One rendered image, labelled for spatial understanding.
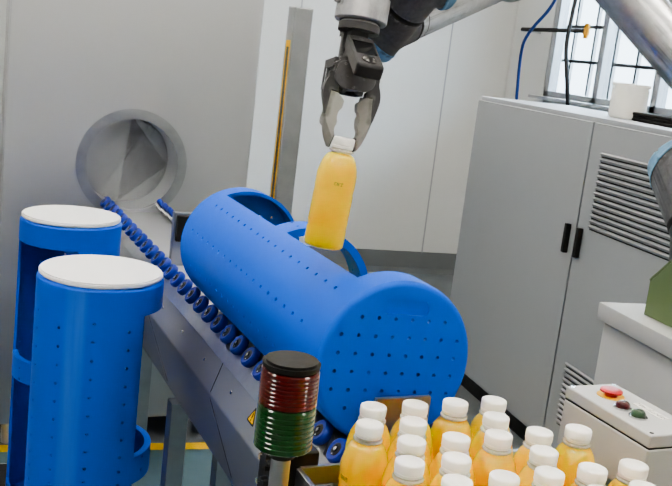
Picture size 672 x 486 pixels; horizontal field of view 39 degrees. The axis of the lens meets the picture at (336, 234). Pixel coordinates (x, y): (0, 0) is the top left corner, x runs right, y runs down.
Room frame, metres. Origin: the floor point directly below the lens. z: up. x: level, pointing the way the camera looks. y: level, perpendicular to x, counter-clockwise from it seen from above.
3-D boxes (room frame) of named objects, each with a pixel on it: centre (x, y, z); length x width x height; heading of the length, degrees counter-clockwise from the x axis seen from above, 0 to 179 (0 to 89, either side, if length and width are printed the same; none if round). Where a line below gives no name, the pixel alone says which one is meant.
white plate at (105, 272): (2.11, 0.52, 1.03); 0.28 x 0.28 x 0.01
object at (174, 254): (2.68, 0.42, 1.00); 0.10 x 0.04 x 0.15; 115
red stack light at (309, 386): (0.97, 0.03, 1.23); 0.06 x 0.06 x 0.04
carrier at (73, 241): (2.69, 0.76, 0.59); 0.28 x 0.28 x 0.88
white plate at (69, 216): (2.69, 0.76, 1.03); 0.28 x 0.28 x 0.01
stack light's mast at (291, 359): (0.97, 0.03, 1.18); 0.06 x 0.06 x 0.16
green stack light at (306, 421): (0.97, 0.03, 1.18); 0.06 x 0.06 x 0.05
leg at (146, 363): (3.35, 0.65, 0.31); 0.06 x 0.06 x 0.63; 25
